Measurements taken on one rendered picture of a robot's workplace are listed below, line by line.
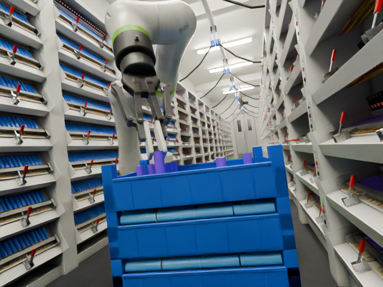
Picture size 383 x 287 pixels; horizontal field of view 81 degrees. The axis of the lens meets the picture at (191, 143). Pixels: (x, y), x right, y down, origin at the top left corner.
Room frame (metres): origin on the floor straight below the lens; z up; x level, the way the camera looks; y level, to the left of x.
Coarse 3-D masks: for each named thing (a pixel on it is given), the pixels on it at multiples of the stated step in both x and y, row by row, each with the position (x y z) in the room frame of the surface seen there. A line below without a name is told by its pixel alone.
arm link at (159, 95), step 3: (174, 90) 0.92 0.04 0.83; (156, 93) 0.91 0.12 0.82; (159, 93) 0.90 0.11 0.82; (171, 93) 0.92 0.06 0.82; (174, 93) 0.98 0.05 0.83; (156, 96) 0.93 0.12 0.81; (159, 96) 0.92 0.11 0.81; (171, 96) 0.95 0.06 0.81; (159, 99) 0.95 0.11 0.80; (171, 99) 0.99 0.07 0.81; (147, 102) 0.98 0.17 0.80; (159, 102) 0.98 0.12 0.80; (162, 105) 1.02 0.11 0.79
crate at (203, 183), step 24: (192, 168) 0.56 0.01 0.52; (216, 168) 0.36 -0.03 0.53; (240, 168) 0.35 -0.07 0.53; (264, 168) 0.35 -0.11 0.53; (120, 192) 0.38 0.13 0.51; (144, 192) 0.38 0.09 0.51; (168, 192) 0.37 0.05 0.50; (192, 192) 0.36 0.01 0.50; (216, 192) 0.36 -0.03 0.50; (240, 192) 0.35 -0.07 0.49; (264, 192) 0.35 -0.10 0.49; (288, 192) 0.35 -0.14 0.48
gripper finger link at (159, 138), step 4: (156, 124) 0.43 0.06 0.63; (156, 128) 0.43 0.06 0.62; (160, 128) 0.43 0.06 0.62; (156, 132) 0.44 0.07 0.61; (160, 132) 0.42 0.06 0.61; (156, 136) 0.44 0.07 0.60; (160, 136) 0.42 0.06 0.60; (156, 140) 0.44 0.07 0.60; (160, 140) 0.42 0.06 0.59; (164, 140) 0.42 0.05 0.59; (160, 144) 0.42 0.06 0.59; (164, 144) 0.41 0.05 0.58; (160, 148) 0.42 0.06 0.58; (164, 148) 0.41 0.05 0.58; (164, 152) 0.41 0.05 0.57; (164, 156) 0.42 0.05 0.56
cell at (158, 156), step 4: (156, 152) 0.40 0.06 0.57; (160, 152) 0.40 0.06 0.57; (156, 156) 0.40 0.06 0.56; (160, 156) 0.40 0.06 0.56; (156, 160) 0.40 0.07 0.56; (160, 160) 0.40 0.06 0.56; (156, 164) 0.40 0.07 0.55; (160, 164) 0.40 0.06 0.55; (164, 164) 0.41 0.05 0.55; (156, 168) 0.40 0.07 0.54; (160, 168) 0.40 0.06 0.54; (164, 168) 0.41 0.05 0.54; (156, 172) 0.40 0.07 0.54; (160, 172) 0.40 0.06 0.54; (164, 172) 0.40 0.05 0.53
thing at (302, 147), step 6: (306, 132) 1.51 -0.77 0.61; (288, 138) 1.54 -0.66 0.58; (294, 138) 1.53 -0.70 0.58; (294, 144) 1.43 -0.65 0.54; (300, 144) 1.22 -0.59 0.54; (306, 144) 1.08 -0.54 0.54; (294, 150) 1.52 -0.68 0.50; (300, 150) 1.29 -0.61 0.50; (306, 150) 1.13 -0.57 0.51; (312, 150) 1.00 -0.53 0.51
